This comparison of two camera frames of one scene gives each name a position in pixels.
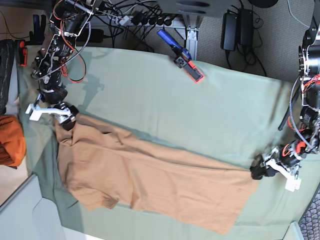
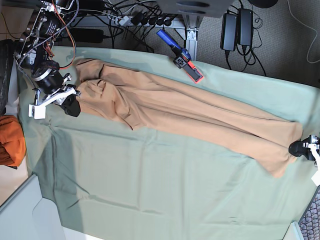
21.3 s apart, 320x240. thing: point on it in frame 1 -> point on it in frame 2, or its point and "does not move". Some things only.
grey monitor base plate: x=197 y=9 does not move
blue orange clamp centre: x=183 y=58 does not move
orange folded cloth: x=12 y=141 does not move
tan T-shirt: x=104 y=165 -> x=147 y=105
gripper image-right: x=287 y=155 -> x=313 y=142
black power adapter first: x=229 y=33 does not move
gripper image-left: x=52 y=99 -> x=51 y=86
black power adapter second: x=245 y=26 does not move
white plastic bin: x=26 y=215 does not move
